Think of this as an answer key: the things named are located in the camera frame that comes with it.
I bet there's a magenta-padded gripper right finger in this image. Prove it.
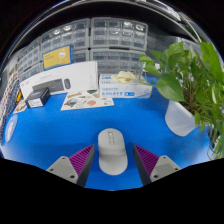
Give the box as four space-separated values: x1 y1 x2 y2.
133 143 182 187

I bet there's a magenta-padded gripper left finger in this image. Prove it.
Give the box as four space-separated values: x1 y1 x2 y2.
45 143 96 188

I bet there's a yellow and blue box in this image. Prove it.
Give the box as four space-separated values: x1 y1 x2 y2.
41 44 75 71

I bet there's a large food sticker sheet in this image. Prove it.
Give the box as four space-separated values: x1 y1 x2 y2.
60 89 115 112

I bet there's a white blue glove box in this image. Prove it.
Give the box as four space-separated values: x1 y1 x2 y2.
98 70 154 100

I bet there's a grey large-drawer cabinet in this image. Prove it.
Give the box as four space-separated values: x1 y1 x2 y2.
18 62 44 83

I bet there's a white computer mouse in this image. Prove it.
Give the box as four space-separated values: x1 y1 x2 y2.
97 128 129 176

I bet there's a green plant in white pot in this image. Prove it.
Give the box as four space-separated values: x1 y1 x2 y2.
138 40 224 160

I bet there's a small black box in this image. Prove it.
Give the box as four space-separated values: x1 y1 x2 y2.
25 87 52 109

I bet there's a small sticker sheet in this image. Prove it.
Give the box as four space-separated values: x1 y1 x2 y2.
13 99 28 115

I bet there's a long white keyboard box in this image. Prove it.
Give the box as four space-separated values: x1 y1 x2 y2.
19 60 100 101

